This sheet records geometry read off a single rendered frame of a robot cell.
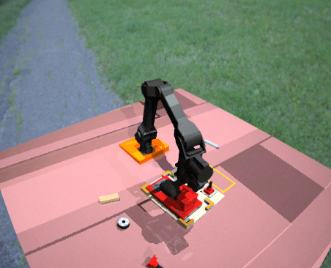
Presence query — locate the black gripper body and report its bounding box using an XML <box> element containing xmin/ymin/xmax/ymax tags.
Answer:
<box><xmin>160</xmin><ymin>163</ymin><xmax>190</xmax><ymax>198</ymax></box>

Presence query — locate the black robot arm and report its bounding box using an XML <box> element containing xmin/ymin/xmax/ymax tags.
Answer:
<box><xmin>134</xmin><ymin>78</ymin><xmax>214</xmax><ymax>192</ymax></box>

